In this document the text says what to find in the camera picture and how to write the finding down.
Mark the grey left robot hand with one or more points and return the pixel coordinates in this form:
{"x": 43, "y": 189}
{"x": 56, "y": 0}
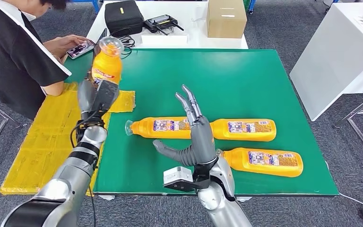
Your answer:
{"x": 86, "y": 97}

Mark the person's left hand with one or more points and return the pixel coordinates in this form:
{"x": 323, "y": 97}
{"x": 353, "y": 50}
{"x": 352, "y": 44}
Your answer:
{"x": 62, "y": 45}

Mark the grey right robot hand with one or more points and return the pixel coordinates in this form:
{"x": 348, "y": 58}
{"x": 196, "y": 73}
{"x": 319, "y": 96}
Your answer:
{"x": 202, "y": 141}

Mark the orange detergent bottle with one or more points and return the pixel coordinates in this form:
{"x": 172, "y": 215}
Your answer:
{"x": 263, "y": 171}
{"x": 106, "y": 65}
{"x": 247, "y": 137}
{"x": 144, "y": 128}

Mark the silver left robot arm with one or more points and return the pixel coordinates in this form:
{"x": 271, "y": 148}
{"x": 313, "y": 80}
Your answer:
{"x": 75, "y": 166}

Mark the person's right forearm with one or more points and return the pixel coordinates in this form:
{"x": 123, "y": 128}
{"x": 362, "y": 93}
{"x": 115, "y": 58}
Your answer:
{"x": 54, "y": 88}

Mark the smartphone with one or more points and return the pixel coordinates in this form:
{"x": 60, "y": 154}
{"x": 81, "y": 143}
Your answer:
{"x": 79, "y": 50}

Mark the dark tablet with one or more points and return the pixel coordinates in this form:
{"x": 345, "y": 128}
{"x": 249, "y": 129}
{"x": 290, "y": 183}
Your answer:
{"x": 96, "y": 47}

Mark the person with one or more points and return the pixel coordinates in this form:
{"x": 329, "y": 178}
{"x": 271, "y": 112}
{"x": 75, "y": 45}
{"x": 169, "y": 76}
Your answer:
{"x": 9, "y": 62}

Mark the black carrying case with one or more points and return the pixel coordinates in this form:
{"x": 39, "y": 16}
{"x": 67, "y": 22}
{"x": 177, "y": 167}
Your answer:
{"x": 122, "y": 18}

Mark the yellow taped cardboard sheet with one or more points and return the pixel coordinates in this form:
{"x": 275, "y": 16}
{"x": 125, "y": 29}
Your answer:
{"x": 43, "y": 147}

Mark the black remote controller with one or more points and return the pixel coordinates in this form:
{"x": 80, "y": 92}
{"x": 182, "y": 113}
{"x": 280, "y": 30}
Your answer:
{"x": 162, "y": 23}

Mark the brown cardboard box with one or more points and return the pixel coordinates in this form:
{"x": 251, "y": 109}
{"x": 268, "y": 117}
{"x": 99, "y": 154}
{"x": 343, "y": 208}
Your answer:
{"x": 226, "y": 22}

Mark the grey metal table leg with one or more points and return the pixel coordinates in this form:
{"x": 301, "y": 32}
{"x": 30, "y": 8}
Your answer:
{"x": 348, "y": 118}

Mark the large white table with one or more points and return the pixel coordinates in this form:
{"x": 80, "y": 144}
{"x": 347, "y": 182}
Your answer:
{"x": 335, "y": 62}

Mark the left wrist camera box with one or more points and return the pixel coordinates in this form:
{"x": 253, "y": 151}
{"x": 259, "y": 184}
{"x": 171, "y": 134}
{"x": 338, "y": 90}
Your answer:
{"x": 106, "y": 95}

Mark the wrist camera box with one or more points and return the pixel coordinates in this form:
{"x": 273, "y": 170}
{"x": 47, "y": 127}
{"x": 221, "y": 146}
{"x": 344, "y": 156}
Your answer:
{"x": 106, "y": 95}
{"x": 176, "y": 175}

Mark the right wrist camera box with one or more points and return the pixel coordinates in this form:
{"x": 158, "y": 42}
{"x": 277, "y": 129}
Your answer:
{"x": 176, "y": 175}

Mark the white table bracket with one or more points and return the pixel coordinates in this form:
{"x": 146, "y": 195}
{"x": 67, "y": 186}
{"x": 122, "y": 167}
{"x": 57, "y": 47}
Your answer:
{"x": 106, "y": 197}
{"x": 244, "y": 199}

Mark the grey metal chair frame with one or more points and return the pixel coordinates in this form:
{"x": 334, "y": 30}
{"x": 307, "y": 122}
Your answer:
{"x": 8, "y": 119}

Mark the blue metal rack frame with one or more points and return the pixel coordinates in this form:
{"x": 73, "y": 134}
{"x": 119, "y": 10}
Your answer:
{"x": 252, "y": 6}

